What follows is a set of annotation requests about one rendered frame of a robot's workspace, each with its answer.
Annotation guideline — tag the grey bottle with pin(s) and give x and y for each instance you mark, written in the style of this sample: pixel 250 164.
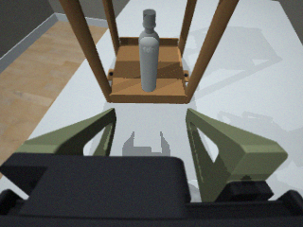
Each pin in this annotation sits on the grey bottle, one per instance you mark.
pixel 148 51

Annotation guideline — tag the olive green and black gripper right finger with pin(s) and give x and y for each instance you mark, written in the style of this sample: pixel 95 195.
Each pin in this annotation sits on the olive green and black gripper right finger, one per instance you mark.
pixel 243 156

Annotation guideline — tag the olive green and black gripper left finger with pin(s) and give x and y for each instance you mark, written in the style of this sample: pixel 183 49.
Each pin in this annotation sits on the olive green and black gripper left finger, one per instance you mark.
pixel 70 140

